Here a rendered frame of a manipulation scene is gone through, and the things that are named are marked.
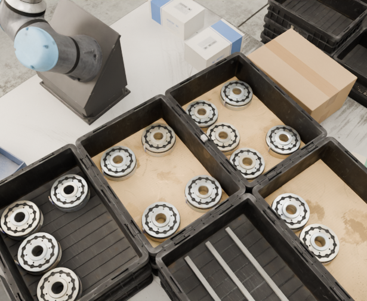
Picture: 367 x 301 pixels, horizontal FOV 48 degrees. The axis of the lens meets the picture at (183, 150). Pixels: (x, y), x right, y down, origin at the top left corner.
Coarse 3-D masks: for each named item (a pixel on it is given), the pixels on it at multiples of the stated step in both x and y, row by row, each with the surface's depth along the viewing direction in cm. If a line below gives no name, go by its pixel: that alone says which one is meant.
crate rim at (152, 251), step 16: (160, 96) 122; (128, 112) 119; (176, 112) 120; (96, 128) 116; (192, 128) 116; (80, 144) 113; (112, 192) 107; (240, 192) 105; (192, 224) 101; (144, 240) 99; (176, 240) 99
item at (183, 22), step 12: (156, 0) 165; (168, 0) 165; (180, 0) 166; (156, 12) 167; (168, 12) 162; (180, 12) 162; (192, 12) 162; (204, 12) 164; (168, 24) 167; (180, 24) 161; (192, 24) 163; (180, 36) 166
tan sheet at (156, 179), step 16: (144, 128) 128; (128, 144) 125; (176, 144) 125; (96, 160) 122; (144, 160) 122; (160, 160) 122; (176, 160) 122; (192, 160) 122; (144, 176) 119; (160, 176) 119; (176, 176) 119; (192, 176) 119; (128, 192) 116; (144, 192) 116; (160, 192) 116; (176, 192) 116; (224, 192) 116; (128, 208) 114; (144, 208) 114
